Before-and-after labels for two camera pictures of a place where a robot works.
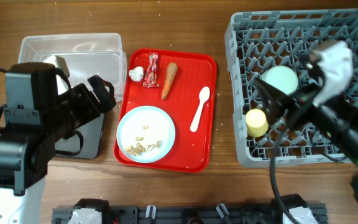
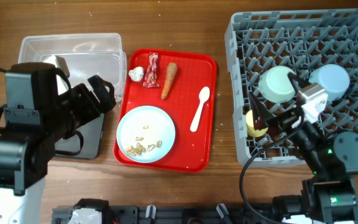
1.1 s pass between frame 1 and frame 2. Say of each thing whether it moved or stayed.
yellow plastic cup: stayed
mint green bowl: stayed
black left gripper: stayed
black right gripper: moved
